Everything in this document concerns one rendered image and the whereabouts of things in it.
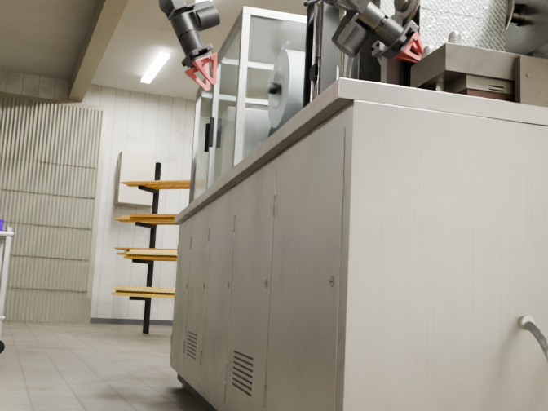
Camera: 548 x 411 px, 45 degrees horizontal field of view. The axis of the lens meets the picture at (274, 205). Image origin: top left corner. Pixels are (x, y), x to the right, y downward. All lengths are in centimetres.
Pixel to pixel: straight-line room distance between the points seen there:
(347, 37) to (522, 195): 54
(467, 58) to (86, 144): 901
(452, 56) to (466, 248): 41
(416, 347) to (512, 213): 34
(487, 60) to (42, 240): 889
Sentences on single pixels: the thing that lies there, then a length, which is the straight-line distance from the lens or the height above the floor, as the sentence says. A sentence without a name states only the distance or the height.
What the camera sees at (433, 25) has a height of 116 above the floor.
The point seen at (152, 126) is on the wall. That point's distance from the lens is 1052.
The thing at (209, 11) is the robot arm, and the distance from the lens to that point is 189.
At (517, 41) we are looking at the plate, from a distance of 194.
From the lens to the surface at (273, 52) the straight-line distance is 268.
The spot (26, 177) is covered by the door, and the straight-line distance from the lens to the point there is 1009.
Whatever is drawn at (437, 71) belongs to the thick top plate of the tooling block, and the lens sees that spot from 149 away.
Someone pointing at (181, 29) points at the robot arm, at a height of 118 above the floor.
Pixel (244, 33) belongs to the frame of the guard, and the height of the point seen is 149.
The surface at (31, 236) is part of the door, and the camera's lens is 1001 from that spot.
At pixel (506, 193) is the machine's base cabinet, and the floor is 71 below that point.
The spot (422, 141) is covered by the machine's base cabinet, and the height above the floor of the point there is 80.
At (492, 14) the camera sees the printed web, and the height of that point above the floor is 121.
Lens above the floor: 48
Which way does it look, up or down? 8 degrees up
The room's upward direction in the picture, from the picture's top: 3 degrees clockwise
